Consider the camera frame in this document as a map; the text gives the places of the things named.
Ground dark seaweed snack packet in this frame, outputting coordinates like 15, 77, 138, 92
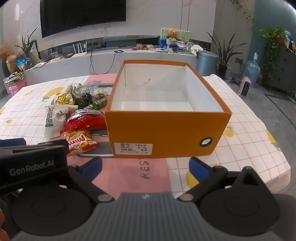
74, 93, 94, 109

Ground long-leaf potted plant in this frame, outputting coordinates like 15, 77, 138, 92
207, 31, 248, 80

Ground brown nut snack packet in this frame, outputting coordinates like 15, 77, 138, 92
67, 83, 85, 98

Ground lemon checked tablecloth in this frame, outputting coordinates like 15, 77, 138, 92
0, 74, 291, 197

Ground pile of wrapped candies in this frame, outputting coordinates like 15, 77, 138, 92
132, 43, 155, 51

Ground white router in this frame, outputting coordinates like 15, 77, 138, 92
69, 42, 88, 58

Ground green snack packet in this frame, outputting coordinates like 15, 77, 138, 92
83, 98, 108, 111

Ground hanging vine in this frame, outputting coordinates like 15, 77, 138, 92
231, 0, 255, 30

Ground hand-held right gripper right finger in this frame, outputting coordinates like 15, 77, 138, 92
177, 157, 266, 204

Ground grey blue trash bin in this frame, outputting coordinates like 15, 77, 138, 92
196, 50, 219, 77

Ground pink storage box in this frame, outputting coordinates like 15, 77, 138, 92
5, 80, 26, 94

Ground brown vase dried flowers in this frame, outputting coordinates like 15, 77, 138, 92
0, 43, 21, 75

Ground pink heater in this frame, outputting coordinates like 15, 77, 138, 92
238, 76, 253, 97

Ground black television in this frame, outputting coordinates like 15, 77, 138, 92
40, 0, 127, 39

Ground yellow fries snack packet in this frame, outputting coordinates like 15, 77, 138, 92
60, 129, 100, 156

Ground blue water bottle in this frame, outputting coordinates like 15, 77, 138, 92
245, 53, 262, 88

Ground black cable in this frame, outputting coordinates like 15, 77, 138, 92
89, 43, 124, 76

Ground dark cabinet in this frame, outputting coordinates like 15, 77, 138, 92
266, 44, 296, 100

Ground small clear wrapped snack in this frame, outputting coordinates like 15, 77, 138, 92
94, 90, 110, 99

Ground blue snack bag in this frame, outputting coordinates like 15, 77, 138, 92
15, 57, 27, 70

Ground red snack packet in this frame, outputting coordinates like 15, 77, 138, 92
64, 111, 107, 131

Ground grey tv console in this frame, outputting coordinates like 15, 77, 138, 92
22, 35, 210, 87

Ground green climbing plant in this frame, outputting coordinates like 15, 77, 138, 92
259, 26, 287, 80

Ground yellow black booklets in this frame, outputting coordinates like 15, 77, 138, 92
3, 71, 24, 84

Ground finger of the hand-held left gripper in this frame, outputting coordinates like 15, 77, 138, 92
0, 138, 26, 147

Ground white round object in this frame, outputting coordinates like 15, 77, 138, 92
191, 44, 204, 56

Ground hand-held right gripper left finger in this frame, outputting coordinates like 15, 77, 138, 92
60, 156, 115, 203

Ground blue white container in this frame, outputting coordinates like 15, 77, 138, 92
166, 40, 183, 54

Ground orange cardboard box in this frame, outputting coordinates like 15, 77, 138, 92
105, 60, 232, 159

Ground potted plant blue vase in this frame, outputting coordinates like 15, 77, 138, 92
15, 28, 39, 70

